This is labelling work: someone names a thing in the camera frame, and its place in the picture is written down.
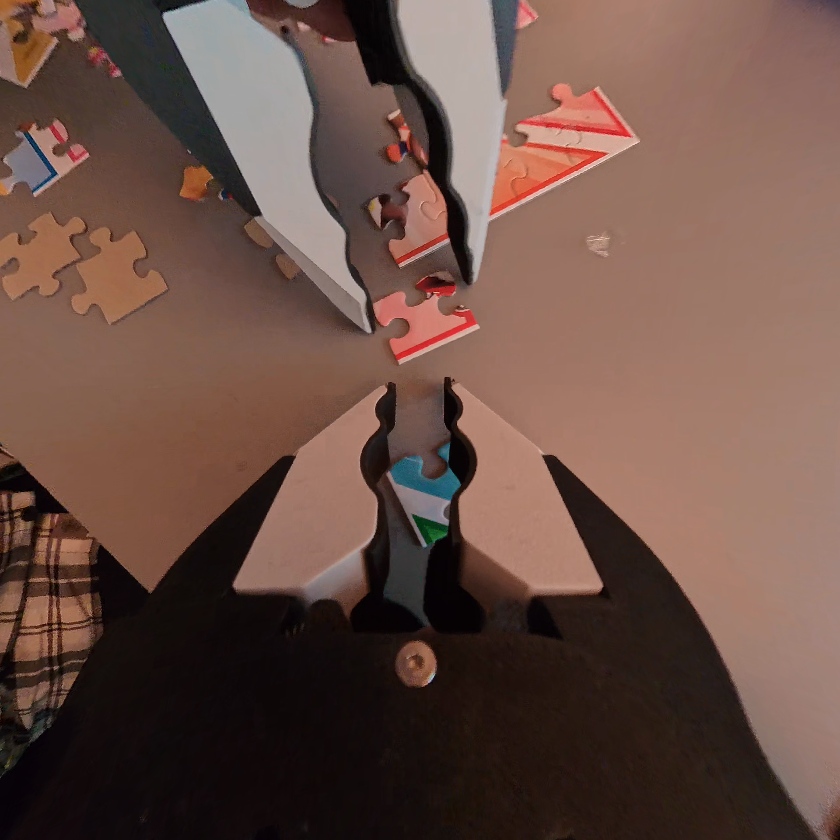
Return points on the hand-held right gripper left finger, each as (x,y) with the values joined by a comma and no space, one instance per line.
(302,525)

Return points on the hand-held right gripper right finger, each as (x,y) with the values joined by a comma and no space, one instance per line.
(531,525)

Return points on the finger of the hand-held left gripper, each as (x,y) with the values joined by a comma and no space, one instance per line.
(459,79)
(256,111)

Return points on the orange dog puzzle piece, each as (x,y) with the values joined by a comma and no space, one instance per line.
(399,143)

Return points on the blue green puzzle piece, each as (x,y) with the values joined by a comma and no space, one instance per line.
(420,485)

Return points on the red striped joined puzzle section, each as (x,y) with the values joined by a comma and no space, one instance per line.
(577,131)

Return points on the jigsaw puzzle pieces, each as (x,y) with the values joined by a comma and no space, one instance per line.
(118,275)

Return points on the pink red-bordered puzzle piece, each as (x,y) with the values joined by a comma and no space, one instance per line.
(426,328)

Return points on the grey desk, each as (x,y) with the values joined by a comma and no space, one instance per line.
(656,394)

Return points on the clear plastic scrap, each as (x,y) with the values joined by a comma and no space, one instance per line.
(598,244)

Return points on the person's plaid shirt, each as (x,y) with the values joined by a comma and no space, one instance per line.
(46,623)

